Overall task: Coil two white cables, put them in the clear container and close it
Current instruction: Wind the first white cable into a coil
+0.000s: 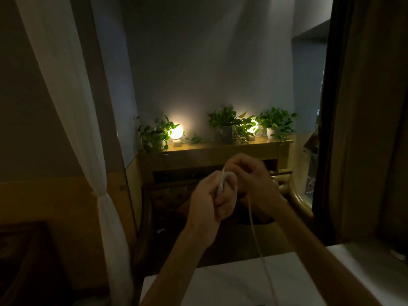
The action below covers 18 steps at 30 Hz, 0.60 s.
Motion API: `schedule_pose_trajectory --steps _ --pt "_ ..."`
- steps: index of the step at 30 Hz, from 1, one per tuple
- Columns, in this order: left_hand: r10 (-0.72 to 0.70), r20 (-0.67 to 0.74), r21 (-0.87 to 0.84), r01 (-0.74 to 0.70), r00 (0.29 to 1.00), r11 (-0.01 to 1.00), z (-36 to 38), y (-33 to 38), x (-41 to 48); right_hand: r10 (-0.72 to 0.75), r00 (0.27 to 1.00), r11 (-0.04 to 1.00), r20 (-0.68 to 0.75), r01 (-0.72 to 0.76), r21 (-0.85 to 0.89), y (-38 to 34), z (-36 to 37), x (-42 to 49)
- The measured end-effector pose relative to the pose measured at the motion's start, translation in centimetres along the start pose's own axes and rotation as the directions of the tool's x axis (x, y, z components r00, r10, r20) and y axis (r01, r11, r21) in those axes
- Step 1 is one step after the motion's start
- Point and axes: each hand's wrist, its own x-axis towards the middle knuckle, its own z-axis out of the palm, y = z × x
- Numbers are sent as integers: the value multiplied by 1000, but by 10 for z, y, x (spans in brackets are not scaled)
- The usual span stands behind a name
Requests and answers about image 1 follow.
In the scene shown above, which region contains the person's left hand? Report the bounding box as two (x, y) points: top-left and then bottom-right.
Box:
(186, 170), (238, 249)

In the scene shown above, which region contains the person's right hand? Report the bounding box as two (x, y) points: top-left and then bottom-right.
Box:
(223, 153), (287, 216)

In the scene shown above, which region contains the white cable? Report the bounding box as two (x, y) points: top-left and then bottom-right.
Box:
(216, 167), (280, 306)

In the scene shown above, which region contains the person's left forearm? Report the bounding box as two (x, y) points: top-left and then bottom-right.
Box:
(139, 231), (218, 306)

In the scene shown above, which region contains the person's right forearm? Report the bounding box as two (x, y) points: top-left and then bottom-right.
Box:
(270, 200), (383, 306)

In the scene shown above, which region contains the brown tufted leather sofa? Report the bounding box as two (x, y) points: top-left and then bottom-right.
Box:
(132, 168), (315, 284)

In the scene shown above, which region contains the glowing globe lamp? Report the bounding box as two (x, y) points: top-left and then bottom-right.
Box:
(248, 119), (261, 141)
(169, 124), (185, 148)

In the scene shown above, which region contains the green plant in white pot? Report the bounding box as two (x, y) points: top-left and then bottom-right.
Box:
(255, 107), (298, 142)

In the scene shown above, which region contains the green plant in grey pot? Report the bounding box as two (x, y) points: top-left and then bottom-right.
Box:
(207, 106), (255, 146)

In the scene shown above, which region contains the trailing green potted plant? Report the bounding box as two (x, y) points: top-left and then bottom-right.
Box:
(136, 115), (204, 154)

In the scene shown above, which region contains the brown heavy curtain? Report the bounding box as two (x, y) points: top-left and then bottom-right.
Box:
(312, 0), (408, 253)

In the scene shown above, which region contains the white sheer curtain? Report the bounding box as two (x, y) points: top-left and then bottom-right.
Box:
(14, 0), (135, 306)

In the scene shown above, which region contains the wooden wall shelf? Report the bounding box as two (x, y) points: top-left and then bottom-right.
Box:
(138, 138), (294, 185)

